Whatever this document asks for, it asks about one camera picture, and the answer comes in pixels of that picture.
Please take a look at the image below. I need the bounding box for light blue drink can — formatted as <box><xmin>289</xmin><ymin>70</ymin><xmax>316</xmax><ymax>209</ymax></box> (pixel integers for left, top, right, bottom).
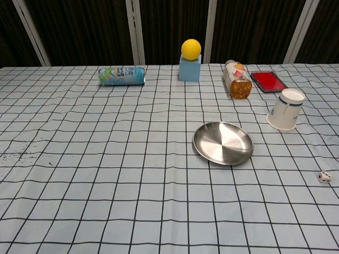
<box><xmin>98</xmin><ymin>66</ymin><xmax>147</xmax><ymax>87</ymax></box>

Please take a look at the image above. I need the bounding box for silver metal bowl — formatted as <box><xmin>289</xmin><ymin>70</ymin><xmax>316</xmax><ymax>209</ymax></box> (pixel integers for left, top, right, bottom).
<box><xmin>192</xmin><ymin>121</ymin><xmax>255</xmax><ymax>166</ymax></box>

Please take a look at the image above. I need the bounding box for yellow ball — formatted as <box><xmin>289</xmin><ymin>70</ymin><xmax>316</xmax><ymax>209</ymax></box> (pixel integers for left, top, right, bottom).
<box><xmin>181</xmin><ymin>39</ymin><xmax>202</xmax><ymax>60</ymax></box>

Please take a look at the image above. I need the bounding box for light blue block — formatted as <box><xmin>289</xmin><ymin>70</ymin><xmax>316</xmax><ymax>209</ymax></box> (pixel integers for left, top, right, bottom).
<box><xmin>179</xmin><ymin>53</ymin><xmax>202</xmax><ymax>82</ymax></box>

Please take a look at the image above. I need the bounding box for small white die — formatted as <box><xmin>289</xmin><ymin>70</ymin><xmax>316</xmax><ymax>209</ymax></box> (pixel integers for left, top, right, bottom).
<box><xmin>317</xmin><ymin>171</ymin><xmax>332</xmax><ymax>184</ymax></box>

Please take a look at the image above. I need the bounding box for tea bottle with label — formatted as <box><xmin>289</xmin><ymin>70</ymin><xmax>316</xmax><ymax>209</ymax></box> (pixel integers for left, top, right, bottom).
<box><xmin>222</xmin><ymin>60</ymin><xmax>253</xmax><ymax>100</ymax></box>

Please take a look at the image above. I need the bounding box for checkered blue tablecloth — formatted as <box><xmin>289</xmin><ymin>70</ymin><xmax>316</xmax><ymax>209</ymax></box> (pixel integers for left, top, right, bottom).
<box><xmin>0</xmin><ymin>63</ymin><xmax>339</xmax><ymax>254</ymax></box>

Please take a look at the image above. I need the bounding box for white aluminium frame post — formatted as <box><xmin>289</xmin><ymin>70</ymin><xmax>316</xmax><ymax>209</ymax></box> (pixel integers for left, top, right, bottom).
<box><xmin>204</xmin><ymin>0</ymin><xmax>218</xmax><ymax>64</ymax></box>
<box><xmin>283</xmin><ymin>0</ymin><xmax>321</xmax><ymax>64</ymax></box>
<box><xmin>125</xmin><ymin>0</ymin><xmax>146</xmax><ymax>65</ymax></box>
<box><xmin>12</xmin><ymin>0</ymin><xmax>51</xmax><ymax>67</ymax></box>

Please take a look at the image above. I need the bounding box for red ink pad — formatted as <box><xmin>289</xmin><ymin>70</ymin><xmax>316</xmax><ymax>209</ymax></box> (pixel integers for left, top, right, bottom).
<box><xmin>250</xmin><ymin>70</ymin><xmax>289</xmax><ymax>94</ymax></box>

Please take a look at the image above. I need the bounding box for white paper cup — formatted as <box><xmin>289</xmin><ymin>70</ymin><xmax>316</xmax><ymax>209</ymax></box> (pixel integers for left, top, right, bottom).
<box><xmin>265</xmin><ymin>88</ymin><xmax>306</xmax><ymax>131</ymax></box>

